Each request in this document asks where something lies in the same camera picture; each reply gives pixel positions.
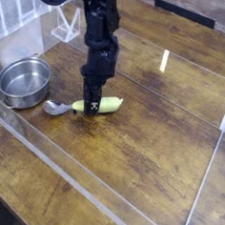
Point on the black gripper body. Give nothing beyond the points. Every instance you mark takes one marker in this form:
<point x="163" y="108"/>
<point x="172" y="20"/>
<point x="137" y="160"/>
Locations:
<point x="101" y="63"/>

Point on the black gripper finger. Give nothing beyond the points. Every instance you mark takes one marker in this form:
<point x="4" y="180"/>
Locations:
<point x="92" y="100"/>

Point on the green handled metal spoon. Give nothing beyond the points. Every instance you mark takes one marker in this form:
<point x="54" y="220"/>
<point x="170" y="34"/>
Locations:
<point x="107" y="105"/>

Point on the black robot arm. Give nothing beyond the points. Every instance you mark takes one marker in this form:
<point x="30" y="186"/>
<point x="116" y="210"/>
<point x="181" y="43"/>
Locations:
<point x="102" y="20"/>

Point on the small stainless steel pot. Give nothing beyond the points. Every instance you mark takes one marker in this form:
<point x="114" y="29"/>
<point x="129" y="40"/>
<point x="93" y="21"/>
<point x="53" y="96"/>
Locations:
<point x="24" y="83"/>

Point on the black bar on table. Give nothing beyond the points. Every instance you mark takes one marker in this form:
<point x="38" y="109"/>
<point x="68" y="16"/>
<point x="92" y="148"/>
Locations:
<point x="187" y="14"/>

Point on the clear acrylic front barrier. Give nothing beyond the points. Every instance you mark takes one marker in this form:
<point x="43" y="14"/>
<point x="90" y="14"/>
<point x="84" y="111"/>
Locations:
<point x="103" y="197"/>

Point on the clear acrylic triangle bracket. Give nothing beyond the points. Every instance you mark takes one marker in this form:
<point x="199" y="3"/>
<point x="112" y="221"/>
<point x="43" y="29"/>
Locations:
<point x="67" y="31"/>

